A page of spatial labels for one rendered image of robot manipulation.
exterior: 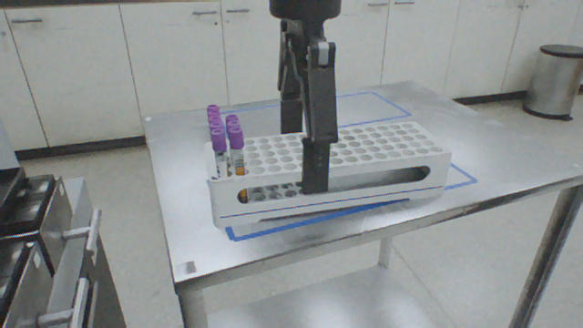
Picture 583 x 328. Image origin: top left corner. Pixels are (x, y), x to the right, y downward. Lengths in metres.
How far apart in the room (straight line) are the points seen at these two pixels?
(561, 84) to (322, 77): 2.96
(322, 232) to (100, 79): 2.11
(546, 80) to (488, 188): 2.73
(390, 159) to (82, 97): 2.17
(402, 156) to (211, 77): 2.03
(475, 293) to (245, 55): 1.70
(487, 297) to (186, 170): 1.29
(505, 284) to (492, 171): 1.12
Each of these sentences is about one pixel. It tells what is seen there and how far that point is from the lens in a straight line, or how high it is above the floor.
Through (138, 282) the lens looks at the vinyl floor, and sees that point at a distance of 1.66.
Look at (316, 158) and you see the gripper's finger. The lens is 0.43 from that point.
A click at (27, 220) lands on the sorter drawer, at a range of 0.58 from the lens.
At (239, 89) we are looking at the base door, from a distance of 2.51.
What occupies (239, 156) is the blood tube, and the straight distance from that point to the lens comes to 0.44.
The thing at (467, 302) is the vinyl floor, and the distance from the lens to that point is 1.62.
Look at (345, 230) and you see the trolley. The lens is 0.47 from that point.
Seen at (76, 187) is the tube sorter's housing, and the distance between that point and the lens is 0.79.
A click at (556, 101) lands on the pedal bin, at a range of 3.34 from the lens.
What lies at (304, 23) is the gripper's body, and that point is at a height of 1.04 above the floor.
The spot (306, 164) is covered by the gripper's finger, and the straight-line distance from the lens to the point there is 0.44.
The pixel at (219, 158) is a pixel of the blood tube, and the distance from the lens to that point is 0.44.
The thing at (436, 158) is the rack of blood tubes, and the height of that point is 0.88.
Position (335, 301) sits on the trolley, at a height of 0.28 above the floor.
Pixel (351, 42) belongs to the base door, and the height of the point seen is 0.54.
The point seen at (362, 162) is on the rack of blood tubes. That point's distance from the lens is 0.48.
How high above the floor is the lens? 1.11
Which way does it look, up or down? 29 degrees down
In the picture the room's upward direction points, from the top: straight up
